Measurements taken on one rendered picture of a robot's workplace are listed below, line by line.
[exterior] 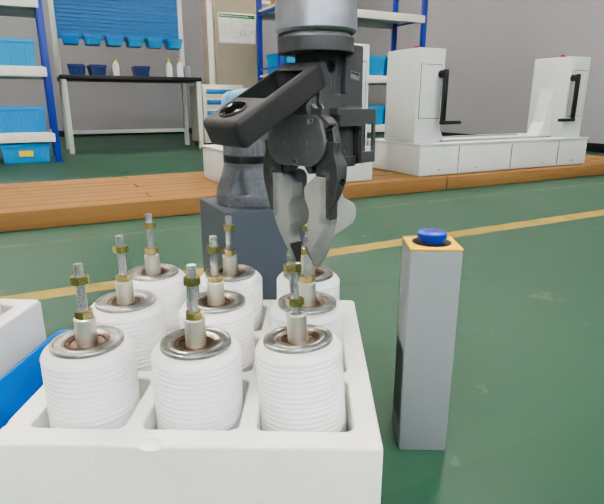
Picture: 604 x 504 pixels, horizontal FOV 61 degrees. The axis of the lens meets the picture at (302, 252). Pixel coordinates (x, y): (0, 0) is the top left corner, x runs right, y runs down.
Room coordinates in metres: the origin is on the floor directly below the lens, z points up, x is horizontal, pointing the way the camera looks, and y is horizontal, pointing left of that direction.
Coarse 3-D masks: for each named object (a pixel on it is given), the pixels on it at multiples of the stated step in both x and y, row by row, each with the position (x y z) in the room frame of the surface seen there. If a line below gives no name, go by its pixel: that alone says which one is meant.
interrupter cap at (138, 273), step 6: (162, 264) 0.78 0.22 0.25; (168, 264) 0.77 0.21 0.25; (132, 270) 0.75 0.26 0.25; (138, 270) 0.75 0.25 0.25; (144, 270) 0.75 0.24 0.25; (162, 270) 0.76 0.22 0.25; (168, 270) 0.75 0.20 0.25; (174, 270) 0.75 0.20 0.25; (132, 276) 0.71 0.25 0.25; (138, 276) 0.72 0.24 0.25; (144, 276) 0.72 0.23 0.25; (150, 276) 0.72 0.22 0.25; (156, 276) 0.72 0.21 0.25; (162, 276) 0.71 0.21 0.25; (168, 276) 0.72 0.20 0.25
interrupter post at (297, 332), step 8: (288, 312) 0.52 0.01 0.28; (304, 312) 0.51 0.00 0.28; (288, 320) 0.50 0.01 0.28; (296, 320) 0.50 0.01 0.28; (304, 320) 0.50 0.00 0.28; (288, 328) 0.50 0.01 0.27; (296, 328) 0.50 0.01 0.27; (304, 328) 0.50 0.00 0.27; (288, 336) 0.50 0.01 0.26; (296, 336) 0.50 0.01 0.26; (304, 336) 0.50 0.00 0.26
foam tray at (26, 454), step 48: (144, 384) 0.56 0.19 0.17; (0, 432) 0.45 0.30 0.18; (48, 432) 0.45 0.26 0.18; (96, 432) 0.45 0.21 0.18; (144, 432) 0.45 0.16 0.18; (192, 432) 0.45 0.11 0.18; (240, 432) 0.45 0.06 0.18; (288, 432) 0.45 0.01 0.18; (336, 432) 0.45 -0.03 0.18; (0, 480) 0.43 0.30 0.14; (48, 480) 0.43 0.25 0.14; (96, 480) 0.43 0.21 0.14; (144, 480) 0.43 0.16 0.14; (192, 480) 0.43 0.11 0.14; (240, 480) 0.43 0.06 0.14; (288, 480) 0.42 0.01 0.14; (336, 480) 0.42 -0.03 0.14
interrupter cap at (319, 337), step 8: (280, 328) 0.54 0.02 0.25; (312, 328) 0.53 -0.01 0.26; (320, 328) 0.53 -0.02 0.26; (264, 336) 0.51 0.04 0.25; (272, 336) 0.52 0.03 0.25; (280, 336) 0.52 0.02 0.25; (312, 336) 0.52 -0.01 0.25; (320, 336) 0.51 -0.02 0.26; (328, 336) 0.51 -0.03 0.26; (264, 344) 0.50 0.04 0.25; (272, 344) 0.49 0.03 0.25; (280, 344) 0.49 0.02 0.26; (288, 344) 0.50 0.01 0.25; (296, 344) 0.50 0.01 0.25; (304, 344) 0.49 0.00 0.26; (312, 344) 0.49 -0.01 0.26; (320, 344) 0.48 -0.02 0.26; (328, 344) 0.49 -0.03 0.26; (280, 352) 0.48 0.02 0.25; (288, 352) 0.47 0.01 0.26; (296, 352) 0.47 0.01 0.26; (304, 352) 0.47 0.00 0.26
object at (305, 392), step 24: (336, 336) 0.52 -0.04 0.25; (264, 360) 0.48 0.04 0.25; (288, 360) 0.47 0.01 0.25; (312, 360) 0.47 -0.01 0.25; (336, 360) 0.48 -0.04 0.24; (264, 384) 0.48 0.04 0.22; (288, 384) 0.46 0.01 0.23; (312, 384) 0.46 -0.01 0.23; (336, 384) 0.48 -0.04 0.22; (264, 408) 0.48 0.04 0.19; (288, 408) 0.46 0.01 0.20; (312, 408) 0.46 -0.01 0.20; (336, 408) 0.47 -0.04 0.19
